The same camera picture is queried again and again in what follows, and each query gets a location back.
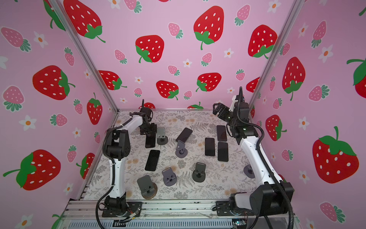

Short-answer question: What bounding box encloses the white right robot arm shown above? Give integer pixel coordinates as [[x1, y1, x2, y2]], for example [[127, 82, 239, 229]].
[[213, 101, 295, 218]]

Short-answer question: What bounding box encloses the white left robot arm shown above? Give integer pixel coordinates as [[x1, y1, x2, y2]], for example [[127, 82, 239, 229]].
[[101, 108, 156, 216]]

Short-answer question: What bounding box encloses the back black round stand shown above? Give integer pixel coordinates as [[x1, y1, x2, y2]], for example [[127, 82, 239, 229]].
[[156, 127, 168, 146]]

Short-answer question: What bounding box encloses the middle grey round stand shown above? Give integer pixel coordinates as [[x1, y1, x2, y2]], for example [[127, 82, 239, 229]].
[[175, 140, 188, 158]]

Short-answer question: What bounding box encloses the far right grey stand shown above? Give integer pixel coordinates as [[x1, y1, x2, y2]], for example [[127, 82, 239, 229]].
[[243, 165, 255, 179]]

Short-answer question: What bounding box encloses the grey front middle stand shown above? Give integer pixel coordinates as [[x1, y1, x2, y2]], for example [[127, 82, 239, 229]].
[[162, 168, 177, 187]]

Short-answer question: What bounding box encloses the wooden base grey stand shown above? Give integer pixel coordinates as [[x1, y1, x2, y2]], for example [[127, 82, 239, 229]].
[[137, 175, 158, 199]]

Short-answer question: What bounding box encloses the dark front right stand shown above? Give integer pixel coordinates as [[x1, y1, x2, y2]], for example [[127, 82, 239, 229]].
[[192, 162, 206, 183]]

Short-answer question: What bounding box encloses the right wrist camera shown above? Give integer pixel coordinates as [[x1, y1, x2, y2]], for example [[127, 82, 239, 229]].
[[233, 95, 250, 120]]

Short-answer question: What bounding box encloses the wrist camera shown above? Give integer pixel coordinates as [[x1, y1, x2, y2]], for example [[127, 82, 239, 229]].
[[140, 107, 153, 119], [233, 95, 250, 120]]

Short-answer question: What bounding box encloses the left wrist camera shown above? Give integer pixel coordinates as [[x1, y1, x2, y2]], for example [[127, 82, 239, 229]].
[[140, 107, 153, 119]]

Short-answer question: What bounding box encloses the left black corrugated cable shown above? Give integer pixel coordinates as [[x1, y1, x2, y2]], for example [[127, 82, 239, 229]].
[[95, 99, 146, 229]]

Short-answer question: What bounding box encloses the black corrugated cable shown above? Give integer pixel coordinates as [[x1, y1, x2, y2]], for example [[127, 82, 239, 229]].
[[95, 99, 146, 229], [237, 86, 295, 229]]

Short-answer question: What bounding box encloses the right black corrugated cable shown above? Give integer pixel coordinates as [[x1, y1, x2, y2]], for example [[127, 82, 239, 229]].
[[237, 86, 295, 229]]

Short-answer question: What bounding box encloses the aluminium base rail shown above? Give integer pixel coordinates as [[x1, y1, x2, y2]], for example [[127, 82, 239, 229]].
[[57, 198, 298, 229]]

